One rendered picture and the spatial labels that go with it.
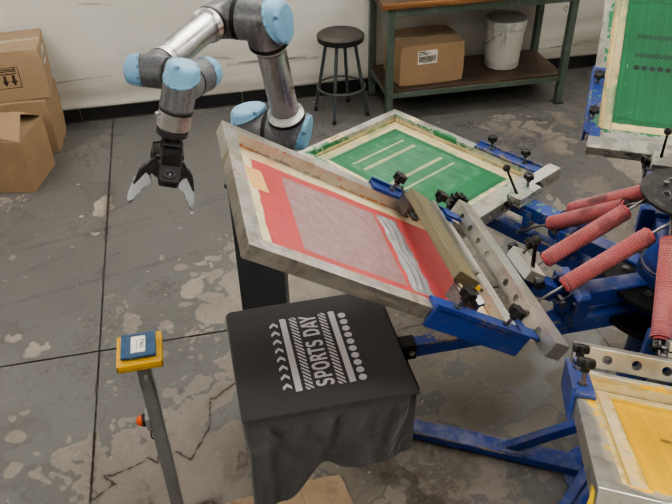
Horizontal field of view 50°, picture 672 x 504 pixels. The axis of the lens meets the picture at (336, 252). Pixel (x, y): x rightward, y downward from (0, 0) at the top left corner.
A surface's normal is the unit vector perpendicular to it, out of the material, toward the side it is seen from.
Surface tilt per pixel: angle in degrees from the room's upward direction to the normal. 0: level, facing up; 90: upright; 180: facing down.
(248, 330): 0
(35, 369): 0
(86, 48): 90
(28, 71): 90
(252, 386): 0
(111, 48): 90
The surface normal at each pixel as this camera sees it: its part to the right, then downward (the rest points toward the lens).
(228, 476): -0.02, -0.80
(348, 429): 0.18, 0.69
